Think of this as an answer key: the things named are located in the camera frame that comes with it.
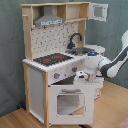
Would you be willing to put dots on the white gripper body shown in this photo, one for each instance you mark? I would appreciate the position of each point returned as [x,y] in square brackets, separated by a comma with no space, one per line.
[85,76]

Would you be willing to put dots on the white oven door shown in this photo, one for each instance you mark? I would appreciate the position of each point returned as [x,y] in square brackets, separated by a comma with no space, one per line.
[71,104]

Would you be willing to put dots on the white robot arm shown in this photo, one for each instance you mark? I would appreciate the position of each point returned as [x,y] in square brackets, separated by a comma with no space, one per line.
[95,62]

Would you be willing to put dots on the wooden toy kitchen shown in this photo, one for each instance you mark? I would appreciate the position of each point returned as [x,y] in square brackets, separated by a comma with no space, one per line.
[46,40]

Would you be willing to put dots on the right stove knob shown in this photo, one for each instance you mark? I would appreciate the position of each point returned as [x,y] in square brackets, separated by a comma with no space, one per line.
[74,69]

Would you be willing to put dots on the stove knob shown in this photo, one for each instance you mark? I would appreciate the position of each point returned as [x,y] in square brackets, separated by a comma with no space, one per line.
[56,75]
[74,69]

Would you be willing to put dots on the white cabinet door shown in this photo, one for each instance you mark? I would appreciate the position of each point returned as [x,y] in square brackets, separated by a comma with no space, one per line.
[98,88]

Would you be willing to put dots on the grey toy sink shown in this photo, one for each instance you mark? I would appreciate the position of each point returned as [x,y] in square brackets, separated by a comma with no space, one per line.
[79,51]

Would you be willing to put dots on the left stove knob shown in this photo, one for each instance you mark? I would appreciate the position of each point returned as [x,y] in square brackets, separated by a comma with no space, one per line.
[56,75]

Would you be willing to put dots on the black toy faucet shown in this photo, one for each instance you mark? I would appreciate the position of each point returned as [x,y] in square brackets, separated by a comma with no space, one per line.
[74,39]

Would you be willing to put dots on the black toy stovetop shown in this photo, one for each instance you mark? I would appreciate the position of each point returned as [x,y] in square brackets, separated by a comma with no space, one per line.
[52,59]

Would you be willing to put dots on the grey range hood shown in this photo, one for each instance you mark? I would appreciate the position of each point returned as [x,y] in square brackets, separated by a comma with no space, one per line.
[48,18]

